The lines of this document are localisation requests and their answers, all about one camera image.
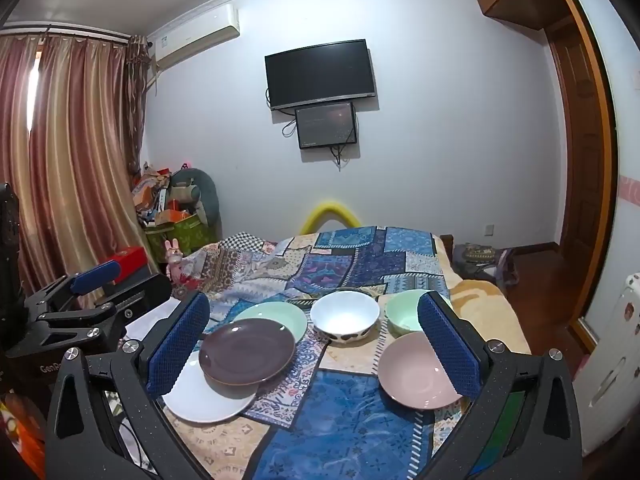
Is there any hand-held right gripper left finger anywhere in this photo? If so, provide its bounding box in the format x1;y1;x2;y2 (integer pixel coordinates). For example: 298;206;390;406
45;290;211;480

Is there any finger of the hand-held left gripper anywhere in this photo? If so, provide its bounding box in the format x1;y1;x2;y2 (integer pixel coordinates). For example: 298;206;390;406
24;261;151;318
37;273;173;341

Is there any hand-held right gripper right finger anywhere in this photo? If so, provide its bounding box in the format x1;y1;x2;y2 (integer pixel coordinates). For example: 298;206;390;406
417;290;584;480

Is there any pink bowl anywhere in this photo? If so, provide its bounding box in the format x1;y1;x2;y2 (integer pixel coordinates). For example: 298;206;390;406
377;331;466;411

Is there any pale green bowl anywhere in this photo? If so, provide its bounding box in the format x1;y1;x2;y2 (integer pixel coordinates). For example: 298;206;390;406
384;289;453;338

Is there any white plate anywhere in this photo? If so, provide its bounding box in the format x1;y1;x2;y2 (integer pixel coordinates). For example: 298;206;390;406
161;350;258;423

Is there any dark brown plate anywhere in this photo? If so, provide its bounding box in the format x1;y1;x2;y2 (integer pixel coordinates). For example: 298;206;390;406
198;319;297;387

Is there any pale green plate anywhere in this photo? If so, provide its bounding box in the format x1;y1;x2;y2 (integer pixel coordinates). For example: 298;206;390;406
232;301;308;346

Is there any white bowl with dark pattern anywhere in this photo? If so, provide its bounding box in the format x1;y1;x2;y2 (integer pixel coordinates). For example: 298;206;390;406
310;291;381;347

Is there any red box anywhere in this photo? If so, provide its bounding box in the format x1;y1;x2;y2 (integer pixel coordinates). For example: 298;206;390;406
97;246;151;286

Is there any pink bunny toy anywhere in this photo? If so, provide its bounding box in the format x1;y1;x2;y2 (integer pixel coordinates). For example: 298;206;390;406
164;239;198;291

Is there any green storage box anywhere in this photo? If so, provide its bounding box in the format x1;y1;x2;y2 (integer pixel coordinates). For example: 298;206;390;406
145;212;216;261

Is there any orange printed bag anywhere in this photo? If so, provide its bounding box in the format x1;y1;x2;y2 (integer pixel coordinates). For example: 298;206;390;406
0;390;48;480

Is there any grey backpack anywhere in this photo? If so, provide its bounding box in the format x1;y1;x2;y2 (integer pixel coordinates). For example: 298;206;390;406
452;242;503;281

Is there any purple bag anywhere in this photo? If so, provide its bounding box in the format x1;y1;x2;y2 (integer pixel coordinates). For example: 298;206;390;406
492;247;521;291

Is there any pile of cardboard and papers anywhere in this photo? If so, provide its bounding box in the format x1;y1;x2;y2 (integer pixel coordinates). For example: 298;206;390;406
131;162;201;226

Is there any patchwork printed blanket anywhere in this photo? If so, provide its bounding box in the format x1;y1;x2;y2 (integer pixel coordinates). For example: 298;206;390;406
165;225;506;480

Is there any striped pink curtain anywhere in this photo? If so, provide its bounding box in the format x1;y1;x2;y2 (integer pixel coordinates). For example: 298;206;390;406
0;35;161;311

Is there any yellow foam tube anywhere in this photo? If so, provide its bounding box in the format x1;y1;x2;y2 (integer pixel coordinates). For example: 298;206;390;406
300;200;362;236

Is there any brown wooden door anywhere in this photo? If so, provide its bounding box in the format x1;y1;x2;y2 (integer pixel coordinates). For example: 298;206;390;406
545;0;618;356

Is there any small black monitor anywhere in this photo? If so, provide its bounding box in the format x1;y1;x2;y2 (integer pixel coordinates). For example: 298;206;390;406
294;101;358;150

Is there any white air conditioner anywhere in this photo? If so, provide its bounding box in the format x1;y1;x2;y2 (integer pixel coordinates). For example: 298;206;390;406
148;4;241;71

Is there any white curtain rail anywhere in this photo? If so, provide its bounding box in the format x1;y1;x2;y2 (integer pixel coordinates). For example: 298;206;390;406
0;20;132;45

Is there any black wall television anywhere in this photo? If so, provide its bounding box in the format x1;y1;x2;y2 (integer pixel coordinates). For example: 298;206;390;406
264;39;377;111

